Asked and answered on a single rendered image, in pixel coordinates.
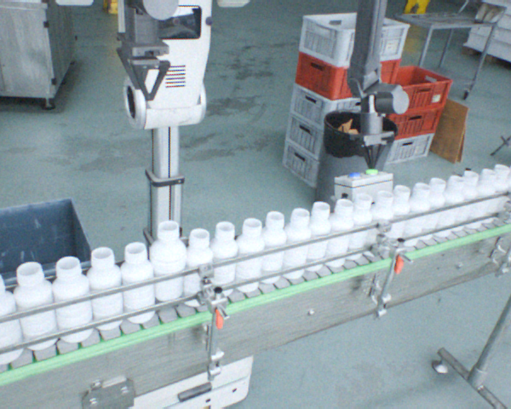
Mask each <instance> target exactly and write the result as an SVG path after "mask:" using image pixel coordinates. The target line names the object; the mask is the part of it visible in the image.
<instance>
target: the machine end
mask: <svg viewBox="0 0 511 409"><path fill-rule="evenodd" d="M77 40H78V35H76V34H75V24H73V13H72V5H59V4H58V3H57V2H56V1H55V0H0V96H30V98H44V99H45V101H46V103H45V104H42V105H41V109H43V110H54V109H55V104H52V103H49V98H55V95H56V92H57V90H58V88H59V87H60V85H61V84H66V80H62V78H63V77H64V75H65V73H66V72H67V70H68V68H69V65H70V64H74V60H72V57H73V56H74V53H75V51H76V48H77V45H76V41H77Z"/></svg>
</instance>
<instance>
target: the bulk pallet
mask: <svg viewBox="0 0 511 409"><path fill-rule="evenodd" d="M482 2H486V3H492V4H495V5H499V6H503V7H506V8H507V11H506V12H505V14H504V16H502V18H501V19H500V20H499V21H498V26H497V28H495V31H494V34H493V37H492V40H491V45H490V47H488V50H487V53H486V54H487V56H486V58H485V61H486V62H489V63H497V62H511V0H482ZM503 11H504V10H503ZM503 11H502V12H500V14H499V15H497V16H496V17H493V18H492V19H491V21H490V23H493V22H495V21H497V20H498V18H499V17H500V16H501V14H503ZM490 32H491V26H481V27H480V28H478V27H472V29H471V31H470V32H468V33H469V38H468V41H467V42H466V43H464V44H463V46H464V47H463V50H462V54H465V55H482V54H483V50H484V47H485V43H486V39H488V37H489V35H490ZM474 50H475V51H474ZM510 71H511V70H510Z"/></svg>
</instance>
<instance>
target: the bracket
mask: <svg viewBox="0 0 511 409"><path fill-rule="evenodd" d="M507 192H508V194H507V196H505V197H507V198H508V199H509V200H507V201H506V202H505V204H504V206H503V207H504V208H505V209H506V210H500V211H498V215H497V217H496V218H497V219H498V220H500V221H501V222H505V221H507V220H509V217H510V215H511V213H509V212H508V210H511V189H508V191H507ZM392 227H393V224H391V223H389V222H388V221H387V220H383V221H379V222H377V227H376V230H379V231H380V233H377V234H376V239H375V241H376V242H378V243H375V244H373V245H370V246H371V248H370V251H369V253H370V254H371V255H373V256H374V257H376V256H382V255H383V254H384V251H385V247H384V246H382V245H386V246H387V247H388V248H389V252H388V256H389V257H391V258H392V260H391V262H390V263H389V266H388V270H387V273H386V276H385V280H384V283H383V286H382V288H380V287H379V286H378V283H379V282H380V278H381V275H382V273H378V274H375V277H374V279H373V284H376V286H373V287H371V289H370V295H369V297H371V301H372V302H373V303H374V304H375V305H376V307H375V308H373V314H374V316H373V319H374V320H379V319H380V317H382V316H384V315H386V314H387V310H386V309H385V308H387V305H388V302H391V297H390V295H389V293H388V292H389V289H390V286H391V284H392V281H393V275H394V272H395V273H397V274H398V273H399V271H400V269H401V268H402V265H404V261H406V262H407V264H408V265H409V266H411V265H412V264H413V261H412V260H411V259H410V258H409V257H408V256H407V255H406V254H405V253H406V250H407V247H406V246H405V239H402V238H397V243H396V245H393V244H392V243H390V242H389V241H388V236H387V235H385V233H386V232H390V230H391V228H392ZM182 230H183V228H182V227H179V234H180V237H179V239H180V240H181V241H182V242H183V244H184V245H185V246H188V245H189V238H187V237H186V235H185V234H184V233H183V232H182ZM503 238H504V236H501V237H499V238H498V240H497V244H496V246H497V249H495V250H493V252H492V254H491V256H490V258H492V261H493V262H494V263H495V264H496V265H497V266H498V267H496V270H495V271H496V274H495V277H497V278H499V279H500V278H501V277H502V276H503V275H504V274H506V273H507V272H508V265H509V263H510V262H511V242H510V244H509V246H508V249H507V251H504V250H503V249H500V244H501V243H502V241H503ZM497 250H499V251H500V252H503V253H504V254H503V256H502V262H500V264H499V263H498V262H496V261H495V256H496V254H497ZM198 275H199V277H200V279H201V280H200V289H201V291H198V292H197V294H198V298H197V302H198V304H199V306H200V307H203V306H206V305H207V309H208V310H209V312H210V313H211V314H212V315H211V324H209V325H208V336H210V339H208V340H207V348H206V350H209V351H208V353H207V354H208V359H209V363H208V365H207V366H206V371H207V373H208V375H207V378H208V381H210V382H212V381H214V378H215V376H218V375H220V374H221V371H222V366H221V360H222V356H223V351H222V350H220V349H219V348H218V339H219V329H221V328H222V325H223V320H224V321H225V322H227V321H229V319H231V318H229V315H228V314H227V312H226V310H225V309H226V308H227V297H226V296H225V294H224V293H222V292H223V290H222V288H221V287H216V288H215V289H214V290H213V283H212V281H210V279H212V278H214V277H215V269H214V267H213V266H212V264H210V263H209V262H207V263H204V264H200V265H198ZM377 290H379V292H381V293H380V294H378V296H377V301H376V300H375V295H376V291H377Z"/></svg>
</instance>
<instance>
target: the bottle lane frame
mask: <svg viewBox="0 0 511 409"><path fill-rule="evenodd" d="M501 236H504V238H503V241H502V243H501V244H500V249H503V250H504V251H507V249H508V246H509V244H510V242H511V223H509V224H506V223H505V225H503V226H499V227H498V226H496V227H495V228H490V230H488V228H487V230H486V231H484V232H480V233H479V232H477V233H475V234H470V235H469V234H468V236H465V237H461V238H459V237H457V239H453V240H448V239H447V241H445V242H443V243H438V242H437V244H436V245H430V247H429V245H426V248H423V249H420V250H418V249H415V250H414V251H411V252H408V253H407V252H406V253H405V254H406V255H407V256H408V257H409V258H410V259H411V260H412V261H413V264H412V265H411V266H409V265H408V264H407V262H406V261H404V265H402V268H401V269H400V271H399V273H398V274H397V273H395V272H394V275H393V281H392V284H391V286H390V289H389V292H388V293H389V295H390V297H391V302H388V305H387V308H385V309H389V308H393V306H396V305H400V304H402V303H405V302H409V301H411V300H415V299H417V298H420V297H425V296H427V295H430V294H433V293H435V292H439V291H442V290H445V289H449V288H451V287H454V286H456V285H460V284H461V283H464V282H467V281H470V280H473V279H477V278H479V277H483V276H486V275H488V274H494V273H495V272H496V271H495V270H496V267H498V266H497V265H496V264H495V263H494V262H493V261H492V258H490V256H491V254H492V252H493V250H495V249H497V246H496V244H497V240H498V238H499V237H501ZM367 260H368V259H367ZM391 260H392V258H391V257H389V258H386V259H383V258H382V259H381V260H380V261H375V262H370V261H369V260H368V261H369V263H367V264H365V265H360V266H359V265H358V264H357V263H356V265H357V266H356V268H352V269H349V270H347V269H345V268H344V267H343V269H344V270H343V271H342V272H339V273H336V274H334V273H333V272H330V275H326V276H324V277H320V276H319V275H318V278H317V279H311V280H309V281H307V280H305V279H304V278H303V277H302V278H303V279H304V282H302V283H300V284H295V285H292V284H291V283H290V282H289V283H290V287H287V288H284V289H280V290H279V289H277V288H276V287H275V285H274V288H275V291H272V292H268V293H266V294H265V293H262V292H261V291H260V290H259V292H260V295H259V296H255V297H251V298H249V297H247V296H246V295H245V294H244V300H240V301H237V302H234V303H233V302H232V301H231V300H230V299H227V300H228V305H227V308H226V309H225V310H226V312H227V314H228V315H229V318H231V319H229V321H227V322H225V321H224V320H223V325H222V328H221V329H219V339H218V348H219V349H220V350H222V351H223V356H222V360H221V366H225V365H228V364H232V363H234V362H237V361H240V360H243V359H246V358H249V357H250V356H252V355H255V354H259V353H261V352H265V351H268V350H270V349H275V348H277V347H280V346H283V345H285V344H288V343H290V342H293V341H296V340H298V339H301V338H304V337H308V336H312V335H314V334H316V333H319V332H322V331H326V330H329V329H332V328H334V326H337V325H341V324H345V323H347V322H350V321H352V320H357V319H360V318H363V317H365V316H368V315H370V314H373V308H375V307H376V305H375V304H374V303H373V302H372V301H371V297H369V295H370V289H371V287H373V286H376V284H373V279H374V277H375V274H378V273H382V275H381V278H380V282H379V283H378V286H379V287H380V288H382V286H383V283H384V280H385V276H386V273H387V270H388V266H389V263H390V262H391ZM508 268H511V262H510V263H509V265H508ZM194 310H195V314H191V316H188V317H185V318H181V317H180V315H179V314H178V313H176V314H177V320H173V321H170V322H167V323H163V322H162V320H161V319H158V320H159V325H158V326H154V327H151V328H147V329H144V327H143V326H142V325H140V327H141V330H140V331H136V332H132V333H130V334H124V333H123V332H122V330H120V337H117V338H113V339H110V340H107V341H105V340H104V339H103V337H102V336H99V339H100V341H99V342H98V343H97V344H95V345H91V346H88V347H85V348H84V347H83V346H82V344H81V343H78V349H75V350H73V351H71V352H69V353H65V354H61V353H60V351H59V349H56V350H55V356H53V357H50V358H46V360H40V361H37V360H36V358H35V355H33V356H32V363H31V364H27V365H24V366H22V367H17V368H13V367H12V365H11V362H9V363H8V370H7V371H5V372H1V373H0V409H83V403H82V398H83V396H84V395H85V394H86V393H88V392H89V391H90V390H91V389H94V388H95V389H98V388H99V387H100V386H103V385H106V384H109V383H114V381H117V380H119V379H123V378H128V379H129V380H132V381H134V386H133V388H135V391H134V398H138V397H141V395H145V394H149V393H151V392H153V391H156V390H159V389H164V387H167V386H170V385H171V384H175V383H179V382H182V381H185V380H188V379H189V378H190V377H195V376H197V375H200V374H204V373H206V372H207V371H206V366H207V365H208V363H209V359H208V354H207V353H208V351H209V350H206V348H207V340H208V339H210V336H208V325H209V324H211V315H212V314H211V313H210V312H209V310H207V311H203V312H201V313H200V312H199V311H198V310H197V309H194Z"/></svg>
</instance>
